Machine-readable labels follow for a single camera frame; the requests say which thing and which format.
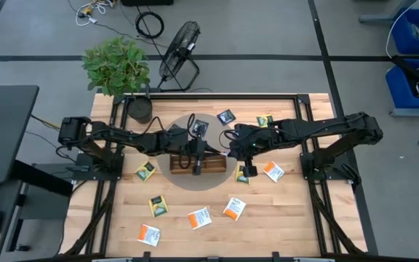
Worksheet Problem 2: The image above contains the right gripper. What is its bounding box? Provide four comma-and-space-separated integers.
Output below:
222, 123, 265, 161

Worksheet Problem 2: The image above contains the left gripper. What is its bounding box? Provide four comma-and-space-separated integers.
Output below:
172, 132, 222, 156

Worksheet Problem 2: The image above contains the yellow green tea bag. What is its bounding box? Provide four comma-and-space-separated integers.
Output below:
134, 160, 157, 183
255, 113, 275, 129
148, 194, 169, 218
234, 165, 252, 185

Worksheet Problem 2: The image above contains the orange white tea bag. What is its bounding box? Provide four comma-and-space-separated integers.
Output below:
187, 207, 213, 231
262, 160, 286, 183
137, 223, 161, 248
222, 196, 247, 222

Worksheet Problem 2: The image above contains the wooden tea organizer box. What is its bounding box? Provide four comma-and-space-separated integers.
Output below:
168, 152, 228, 175

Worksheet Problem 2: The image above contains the round grey mat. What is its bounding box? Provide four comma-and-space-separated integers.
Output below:
156, 112, 242, 192

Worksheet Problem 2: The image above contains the dark grey plant pot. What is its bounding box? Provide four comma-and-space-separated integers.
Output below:
127, 95, 154, 124

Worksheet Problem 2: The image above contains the black floor fan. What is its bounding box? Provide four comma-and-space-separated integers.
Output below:
157, 20, 201, 93

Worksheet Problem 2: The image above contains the green leafy plant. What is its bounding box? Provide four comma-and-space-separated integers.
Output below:
81, 35, 151, 98

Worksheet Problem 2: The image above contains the black equipment box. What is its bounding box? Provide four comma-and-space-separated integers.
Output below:
121, 0, 175, 7

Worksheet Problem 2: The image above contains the black desk crossbeam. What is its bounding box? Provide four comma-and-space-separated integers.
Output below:
11, 159, 74, 197

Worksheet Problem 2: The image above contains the blue storage bin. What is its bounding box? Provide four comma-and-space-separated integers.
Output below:
391, 7, 419, 56
385, 57, 419, 110

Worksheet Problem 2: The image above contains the grey cart base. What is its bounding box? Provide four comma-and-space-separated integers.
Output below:
389, 105, 419, 118

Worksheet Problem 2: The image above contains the black metal bar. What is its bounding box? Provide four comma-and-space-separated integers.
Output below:
391, 54, 419, 92

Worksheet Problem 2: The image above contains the black desk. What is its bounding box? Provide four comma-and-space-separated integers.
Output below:
0, 84, 40, 185

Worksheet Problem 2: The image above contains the black aluminium table frame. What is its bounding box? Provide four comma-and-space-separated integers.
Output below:
58, 92, 380, 262

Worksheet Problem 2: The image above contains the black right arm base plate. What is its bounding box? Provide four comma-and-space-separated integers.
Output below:
300, 151, 356, 183

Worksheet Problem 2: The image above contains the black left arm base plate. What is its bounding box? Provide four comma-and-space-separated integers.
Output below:
71, 152, 124, 182

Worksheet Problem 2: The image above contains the coiled black cable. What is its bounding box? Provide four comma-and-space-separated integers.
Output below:
135, 10, 166, 40

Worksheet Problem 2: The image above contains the white and yellow cable bundle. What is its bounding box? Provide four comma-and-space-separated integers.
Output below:
74, 0, 118, 27

